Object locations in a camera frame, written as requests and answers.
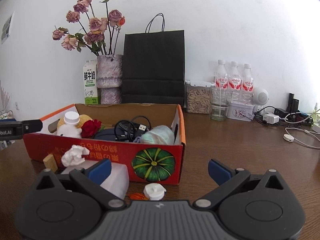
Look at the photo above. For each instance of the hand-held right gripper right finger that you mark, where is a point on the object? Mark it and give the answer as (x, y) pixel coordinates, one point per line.
(219, 171)

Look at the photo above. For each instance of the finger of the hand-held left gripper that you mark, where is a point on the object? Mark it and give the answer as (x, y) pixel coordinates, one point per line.
(32, 127)

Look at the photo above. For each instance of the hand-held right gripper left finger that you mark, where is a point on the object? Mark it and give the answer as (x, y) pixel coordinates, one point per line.
(100, 171)

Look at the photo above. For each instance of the red cardboard box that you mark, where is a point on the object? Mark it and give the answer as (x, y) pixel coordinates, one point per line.
(105, 152)

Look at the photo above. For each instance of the translucent plastic container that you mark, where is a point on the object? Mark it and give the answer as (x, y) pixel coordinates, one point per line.
(117, 180)

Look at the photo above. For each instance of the navy zip pouch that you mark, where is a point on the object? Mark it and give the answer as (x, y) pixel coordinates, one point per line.
(105, 134)

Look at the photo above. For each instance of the yellow white plush toy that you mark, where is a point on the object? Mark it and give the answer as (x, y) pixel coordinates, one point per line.
(70, 131)

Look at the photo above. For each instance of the white fluted-lid bottle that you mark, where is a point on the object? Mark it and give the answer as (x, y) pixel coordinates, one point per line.
(71, 118)

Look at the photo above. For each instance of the red artificial rose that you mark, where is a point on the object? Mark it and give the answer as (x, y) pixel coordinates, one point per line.
(90, 128)

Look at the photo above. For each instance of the purple knitted cloth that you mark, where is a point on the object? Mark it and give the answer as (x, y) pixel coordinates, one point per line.
(137, 139)

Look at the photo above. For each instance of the light green bundle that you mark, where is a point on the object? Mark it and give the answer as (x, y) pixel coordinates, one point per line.
(158, 135)

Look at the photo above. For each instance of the small crumpled white tissue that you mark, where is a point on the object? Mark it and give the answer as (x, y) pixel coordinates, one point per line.
(73, 155)

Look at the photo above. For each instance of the small wooden block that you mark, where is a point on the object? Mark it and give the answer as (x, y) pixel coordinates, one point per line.
(51, 163)

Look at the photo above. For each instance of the white round cap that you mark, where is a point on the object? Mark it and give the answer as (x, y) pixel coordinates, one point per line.
(154, 192)

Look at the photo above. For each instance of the white printed tin box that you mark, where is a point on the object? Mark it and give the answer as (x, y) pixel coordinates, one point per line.
(240, 112)

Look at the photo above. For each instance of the clear drinking glass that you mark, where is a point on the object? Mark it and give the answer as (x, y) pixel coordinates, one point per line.
(220, 107)

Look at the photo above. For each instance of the green white milk carton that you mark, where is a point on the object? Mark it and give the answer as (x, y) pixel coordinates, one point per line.
(90, 82)

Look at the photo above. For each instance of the white charger block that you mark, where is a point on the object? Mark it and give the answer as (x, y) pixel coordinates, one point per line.
(270, 118)

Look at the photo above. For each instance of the clear jar of seeds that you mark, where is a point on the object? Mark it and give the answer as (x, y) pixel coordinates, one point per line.
(198, 100)

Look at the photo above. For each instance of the white round speaker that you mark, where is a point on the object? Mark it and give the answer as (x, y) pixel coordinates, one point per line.
(261, 96)

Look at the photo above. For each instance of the purple textured vase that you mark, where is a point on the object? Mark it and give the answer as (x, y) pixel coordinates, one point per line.
(110, 80)

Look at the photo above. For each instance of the red label water bottle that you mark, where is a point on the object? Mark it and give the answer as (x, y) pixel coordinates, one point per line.
(247, 80)
(221, 76)
(234, 77)

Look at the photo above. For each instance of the black upright device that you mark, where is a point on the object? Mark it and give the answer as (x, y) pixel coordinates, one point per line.
(293, 103)

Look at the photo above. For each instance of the small clear spray bottle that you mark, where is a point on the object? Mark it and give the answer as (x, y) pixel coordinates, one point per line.
(316, 111)

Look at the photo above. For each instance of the black paper bag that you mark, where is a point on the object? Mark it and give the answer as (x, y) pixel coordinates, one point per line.
(153, 67)

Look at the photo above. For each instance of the dried pink roses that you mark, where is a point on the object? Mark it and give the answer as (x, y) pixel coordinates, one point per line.
(96, 25)

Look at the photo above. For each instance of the white wall socket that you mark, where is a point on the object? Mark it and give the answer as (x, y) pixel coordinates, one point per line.
(17, 105)

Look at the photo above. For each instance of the purple plant wall decal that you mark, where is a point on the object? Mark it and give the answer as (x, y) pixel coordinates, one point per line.
(5, 97)

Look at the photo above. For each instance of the wall poster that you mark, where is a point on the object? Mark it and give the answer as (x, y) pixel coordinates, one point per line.
(7, 27)

